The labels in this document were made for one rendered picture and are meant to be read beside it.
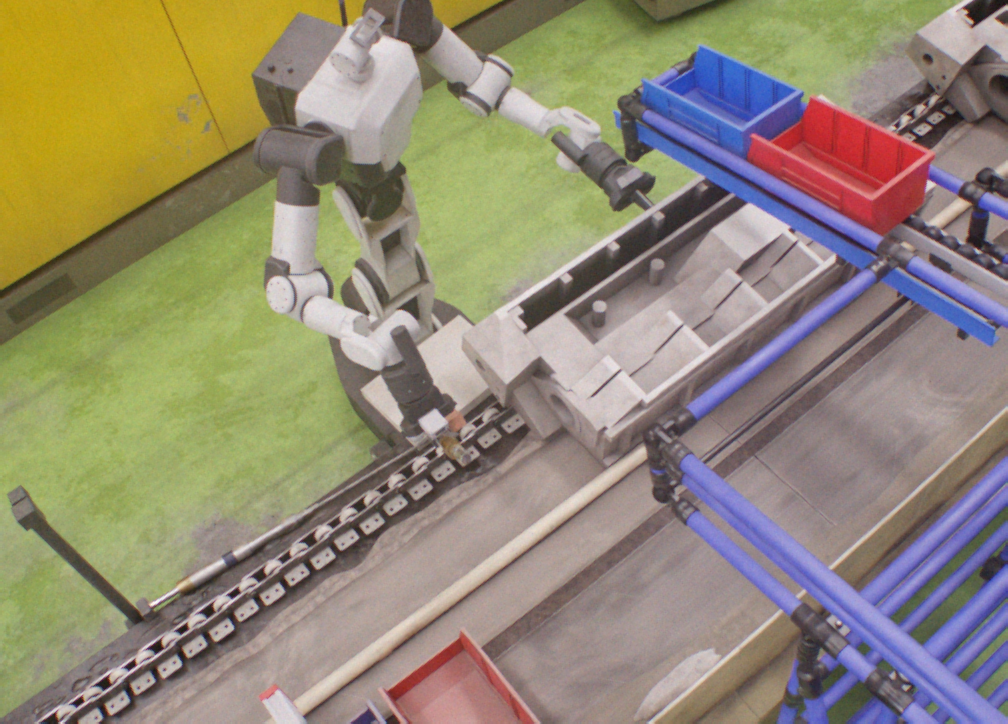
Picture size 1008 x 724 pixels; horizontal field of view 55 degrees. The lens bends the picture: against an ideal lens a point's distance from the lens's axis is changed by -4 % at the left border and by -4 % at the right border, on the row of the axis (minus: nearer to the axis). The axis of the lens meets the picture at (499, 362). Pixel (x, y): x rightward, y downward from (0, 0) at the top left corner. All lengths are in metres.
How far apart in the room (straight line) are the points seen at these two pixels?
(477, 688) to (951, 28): 2.03
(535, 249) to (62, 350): 1.80
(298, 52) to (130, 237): 1.99
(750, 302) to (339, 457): 1.55
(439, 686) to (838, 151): 1.28
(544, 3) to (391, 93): 2.55
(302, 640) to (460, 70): 1.30
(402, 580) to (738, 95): 1.22
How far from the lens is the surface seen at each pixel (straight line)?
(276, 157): 2.07
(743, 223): 2.28
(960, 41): 2.89
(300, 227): 2.08
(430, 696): 1.99
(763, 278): 2.26
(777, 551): 1.39
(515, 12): 4.56
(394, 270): 2.67
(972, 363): 2.39
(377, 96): 2.13
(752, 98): 2.15
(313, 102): 2.13
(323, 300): 2.08
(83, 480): 3.57
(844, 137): 2.01
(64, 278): 4.08
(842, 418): 2.25
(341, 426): 3.29
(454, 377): 2.28
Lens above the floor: 2.59
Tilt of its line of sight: 52 degrees down
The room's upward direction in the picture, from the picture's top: 14 degrees counter-clockwise
